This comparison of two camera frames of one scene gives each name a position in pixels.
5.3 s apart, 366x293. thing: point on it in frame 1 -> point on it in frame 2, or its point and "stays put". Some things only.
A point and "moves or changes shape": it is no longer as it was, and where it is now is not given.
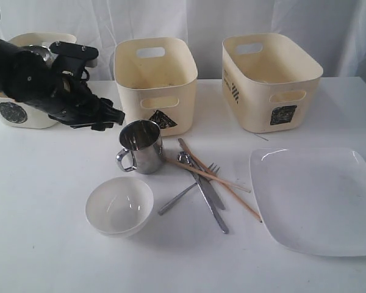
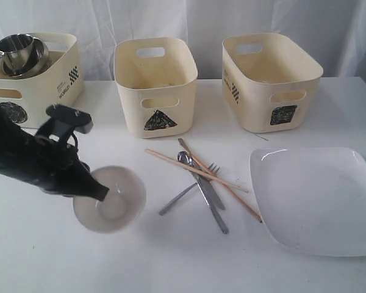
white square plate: x=317 y=201 stays put
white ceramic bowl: x=119 y=207 moves or changes shape
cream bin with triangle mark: x=158 y=79 stays put
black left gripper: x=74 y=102 -> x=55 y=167
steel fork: x=212 y=170 stays put
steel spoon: x=185 y=158 stays put
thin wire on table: x=261 y=137 stays put
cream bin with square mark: x=270 y=83 stays put
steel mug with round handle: x=143 y=137 -> x=16 y=50
